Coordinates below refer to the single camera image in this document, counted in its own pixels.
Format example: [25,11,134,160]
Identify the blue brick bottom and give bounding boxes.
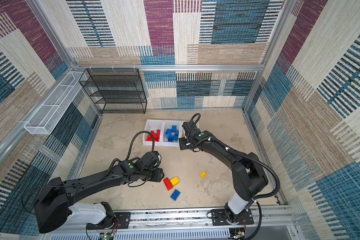
[171,190,181,201]

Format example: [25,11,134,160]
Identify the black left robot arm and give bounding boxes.
[29,148,165,234]

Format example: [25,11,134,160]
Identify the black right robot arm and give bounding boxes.
[179,113,281,225]

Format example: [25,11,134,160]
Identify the white three-compartment bin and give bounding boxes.
[143,119,186,147]

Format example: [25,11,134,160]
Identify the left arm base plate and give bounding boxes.
[87,212,131,230]

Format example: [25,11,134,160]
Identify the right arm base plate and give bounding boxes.
[210,208,254,226]

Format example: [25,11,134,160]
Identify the black wire shelf rack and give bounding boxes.
[79,68,147,114]

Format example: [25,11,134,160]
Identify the aluminium front rail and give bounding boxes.
[113,204,297,230]

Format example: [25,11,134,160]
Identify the white wire mesh basket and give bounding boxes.
[24,72,83,135]

